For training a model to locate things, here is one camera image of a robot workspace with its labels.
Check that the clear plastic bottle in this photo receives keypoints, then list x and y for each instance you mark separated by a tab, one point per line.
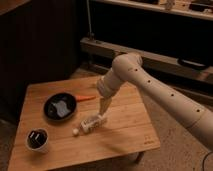
89	124

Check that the black handle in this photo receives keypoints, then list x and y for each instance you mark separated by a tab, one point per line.
191	65

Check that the metal pole stand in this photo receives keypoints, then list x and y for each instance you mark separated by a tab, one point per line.
90	33

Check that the wooden table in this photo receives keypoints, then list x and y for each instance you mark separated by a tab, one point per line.
128	128

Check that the black round plate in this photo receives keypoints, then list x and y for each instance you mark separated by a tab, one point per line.
60	106

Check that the orange carrot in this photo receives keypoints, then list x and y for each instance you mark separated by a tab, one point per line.
80	98

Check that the long wooden beam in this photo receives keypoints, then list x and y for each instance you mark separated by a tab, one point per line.
150	60

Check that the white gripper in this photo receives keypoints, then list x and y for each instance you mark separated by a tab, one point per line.
108	85

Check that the white cup with dark contents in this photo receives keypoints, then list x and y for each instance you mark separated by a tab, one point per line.
37	141

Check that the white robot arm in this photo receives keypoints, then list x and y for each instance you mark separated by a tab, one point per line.
193	116

